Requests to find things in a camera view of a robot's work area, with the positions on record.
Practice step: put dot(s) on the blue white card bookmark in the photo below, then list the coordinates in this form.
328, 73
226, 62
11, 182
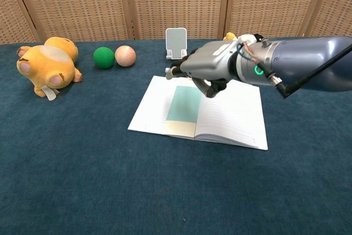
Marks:
184, 105

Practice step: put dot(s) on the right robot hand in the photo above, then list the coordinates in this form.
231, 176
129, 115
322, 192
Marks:
209, 60

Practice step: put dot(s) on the open lined notebook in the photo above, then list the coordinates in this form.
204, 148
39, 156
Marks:
233, 119

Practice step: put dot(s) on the woven wooden folding screen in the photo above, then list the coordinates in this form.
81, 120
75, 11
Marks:
176, 1

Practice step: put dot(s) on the white phone stand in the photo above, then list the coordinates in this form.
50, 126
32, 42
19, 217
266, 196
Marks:
176, 41

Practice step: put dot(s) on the peach pink ball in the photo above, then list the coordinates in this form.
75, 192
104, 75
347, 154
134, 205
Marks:
125, 55

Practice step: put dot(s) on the teal table cloth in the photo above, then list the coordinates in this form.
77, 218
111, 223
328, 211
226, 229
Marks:
82, 163

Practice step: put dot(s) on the yellow plush animal toy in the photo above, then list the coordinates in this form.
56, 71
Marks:
44, 65

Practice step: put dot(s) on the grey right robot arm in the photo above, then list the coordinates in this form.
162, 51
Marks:
302, 59

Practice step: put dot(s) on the green ball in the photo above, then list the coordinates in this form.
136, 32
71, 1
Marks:
103, 57

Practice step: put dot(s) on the black white plush doll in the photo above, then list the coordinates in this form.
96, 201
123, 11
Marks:
246, 38

